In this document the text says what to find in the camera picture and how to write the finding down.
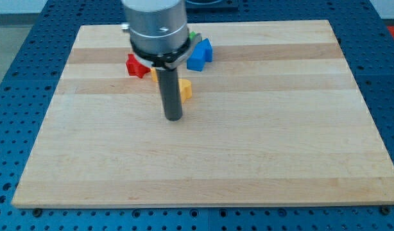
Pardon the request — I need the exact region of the yellow block behind rod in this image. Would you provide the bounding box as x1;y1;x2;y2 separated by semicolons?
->
150;68;158;83

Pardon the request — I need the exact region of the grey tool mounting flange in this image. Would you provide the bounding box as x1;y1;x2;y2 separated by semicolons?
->
130;33;202;70

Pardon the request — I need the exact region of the yellow heart block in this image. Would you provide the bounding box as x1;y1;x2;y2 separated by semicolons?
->
178;78;193;103

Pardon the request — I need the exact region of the blue block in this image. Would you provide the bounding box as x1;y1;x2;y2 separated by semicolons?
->
186;38;213;72

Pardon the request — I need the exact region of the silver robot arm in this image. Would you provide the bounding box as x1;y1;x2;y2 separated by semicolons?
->
121;0;202;121

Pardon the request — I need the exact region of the green block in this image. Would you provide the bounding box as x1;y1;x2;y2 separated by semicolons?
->
189;31;196;40

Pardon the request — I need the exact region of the red star block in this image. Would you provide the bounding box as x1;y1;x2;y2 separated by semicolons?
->
126;54;150;78

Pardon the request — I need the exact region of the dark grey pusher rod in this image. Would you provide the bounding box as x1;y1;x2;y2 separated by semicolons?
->
157;69;183;121

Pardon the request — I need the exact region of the wooden board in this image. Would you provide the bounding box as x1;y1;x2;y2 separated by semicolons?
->
12;20;394;209

